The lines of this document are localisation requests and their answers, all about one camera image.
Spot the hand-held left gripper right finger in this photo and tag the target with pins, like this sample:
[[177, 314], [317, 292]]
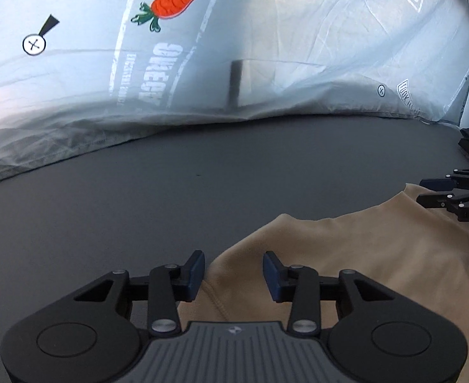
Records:
[[271, 273]]

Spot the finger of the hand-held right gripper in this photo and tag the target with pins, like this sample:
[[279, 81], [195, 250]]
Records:
[[433, 200], [437, 183]]

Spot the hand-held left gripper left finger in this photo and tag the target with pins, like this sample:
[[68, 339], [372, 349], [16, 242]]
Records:
[[195, 273]]

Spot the beige long-sleeved garment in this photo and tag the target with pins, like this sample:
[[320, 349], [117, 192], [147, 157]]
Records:
[[378, 255]]

